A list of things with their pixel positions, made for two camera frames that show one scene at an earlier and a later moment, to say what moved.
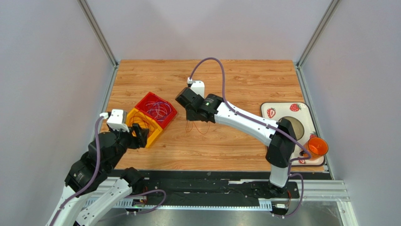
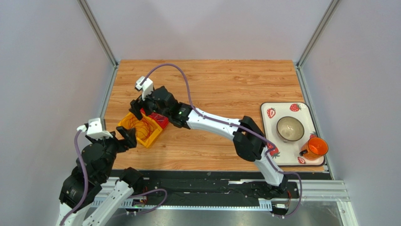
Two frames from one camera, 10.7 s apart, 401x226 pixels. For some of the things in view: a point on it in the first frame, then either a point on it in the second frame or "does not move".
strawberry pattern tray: x=276 y=110 does not move
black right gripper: x=194 y=114 to x=145 y=106
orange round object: x=316 y=147 does not move
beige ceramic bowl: x=297 y=128 does not move
